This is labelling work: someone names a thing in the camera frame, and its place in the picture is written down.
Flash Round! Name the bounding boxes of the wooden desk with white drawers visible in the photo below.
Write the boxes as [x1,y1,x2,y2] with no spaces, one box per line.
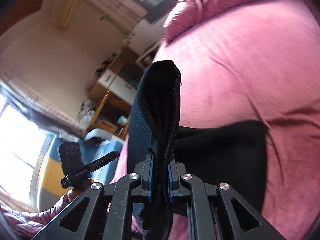
[88,47,144,105]

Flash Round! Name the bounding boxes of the pink bed sheet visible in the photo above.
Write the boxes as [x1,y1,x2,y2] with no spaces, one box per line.
[115,0,319,239]

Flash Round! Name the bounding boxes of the white plastic bag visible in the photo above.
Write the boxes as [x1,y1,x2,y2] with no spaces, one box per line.
[76,100,95,128]

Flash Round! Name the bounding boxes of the black pants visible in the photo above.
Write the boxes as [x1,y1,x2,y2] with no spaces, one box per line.
[127,60,267,239]

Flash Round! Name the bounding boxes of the blue cushioned armchair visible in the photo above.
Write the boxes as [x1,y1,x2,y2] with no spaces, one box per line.
[36,129,124,211]

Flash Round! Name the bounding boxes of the white bedside nightstand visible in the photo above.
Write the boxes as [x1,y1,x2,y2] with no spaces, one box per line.
[123,14,168,56]

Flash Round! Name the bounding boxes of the wall air conditioner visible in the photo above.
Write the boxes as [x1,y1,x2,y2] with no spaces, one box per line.
[58,0,81,28]

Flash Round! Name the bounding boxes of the left hand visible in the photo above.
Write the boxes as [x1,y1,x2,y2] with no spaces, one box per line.
[63,188,82,204]

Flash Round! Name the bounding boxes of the pink left side curtain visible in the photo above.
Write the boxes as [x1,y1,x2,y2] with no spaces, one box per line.
[1,69,86,141]

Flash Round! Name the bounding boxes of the teal white cup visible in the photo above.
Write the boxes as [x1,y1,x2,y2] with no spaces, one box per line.
[117,115,128,127]

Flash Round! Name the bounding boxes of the pink patterned window curtain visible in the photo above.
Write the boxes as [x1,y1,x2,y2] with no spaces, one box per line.
[60,0,173,38]

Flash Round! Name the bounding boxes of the low wooden side table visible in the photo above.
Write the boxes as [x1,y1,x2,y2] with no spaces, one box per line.
[86,90,132,140]

